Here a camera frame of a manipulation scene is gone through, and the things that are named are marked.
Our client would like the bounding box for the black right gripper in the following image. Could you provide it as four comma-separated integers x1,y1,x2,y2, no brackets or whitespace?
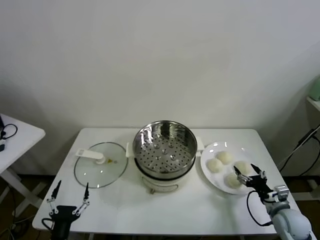
233,163,273,198

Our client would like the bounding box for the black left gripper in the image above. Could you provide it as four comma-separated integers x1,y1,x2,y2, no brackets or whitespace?
47,180,90,240

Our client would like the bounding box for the white steamed baozi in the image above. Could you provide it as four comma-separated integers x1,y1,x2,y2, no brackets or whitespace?
215,151,234,166
206,158,224,174
224,173,245,189
233,160,253,176

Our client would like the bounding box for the steel steamer pot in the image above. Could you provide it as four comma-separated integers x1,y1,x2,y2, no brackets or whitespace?
125,136,205,195

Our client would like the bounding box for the stainless steel steamer basket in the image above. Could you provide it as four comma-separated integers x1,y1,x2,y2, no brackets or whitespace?
131,120,198,176

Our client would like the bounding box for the white round plate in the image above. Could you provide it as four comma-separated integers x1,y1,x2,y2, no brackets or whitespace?
199,141,262,196

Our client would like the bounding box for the white side table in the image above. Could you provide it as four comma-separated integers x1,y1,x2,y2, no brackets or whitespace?
0,113,47,210

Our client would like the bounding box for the pale green object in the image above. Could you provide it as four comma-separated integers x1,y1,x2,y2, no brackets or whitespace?
309,76,320,101

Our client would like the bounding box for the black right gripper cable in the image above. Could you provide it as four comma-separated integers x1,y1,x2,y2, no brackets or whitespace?
246,189,274,227

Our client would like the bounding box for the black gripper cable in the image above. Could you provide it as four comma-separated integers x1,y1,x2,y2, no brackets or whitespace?
41,218,55,232
246,189,274,227

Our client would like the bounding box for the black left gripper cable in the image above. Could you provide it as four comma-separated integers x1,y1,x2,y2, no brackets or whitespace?
41,218,55,232

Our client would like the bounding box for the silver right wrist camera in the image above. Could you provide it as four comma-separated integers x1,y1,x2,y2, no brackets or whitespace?
272,184,290,202

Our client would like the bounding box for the glass lid with white handle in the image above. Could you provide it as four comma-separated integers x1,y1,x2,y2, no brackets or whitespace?
73,141,130,189

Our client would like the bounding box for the white floor cable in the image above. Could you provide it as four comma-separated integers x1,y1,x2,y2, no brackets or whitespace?
9,216,30,230

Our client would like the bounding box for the black looped cable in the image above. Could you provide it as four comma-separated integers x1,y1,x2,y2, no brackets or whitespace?
1,123,18,141

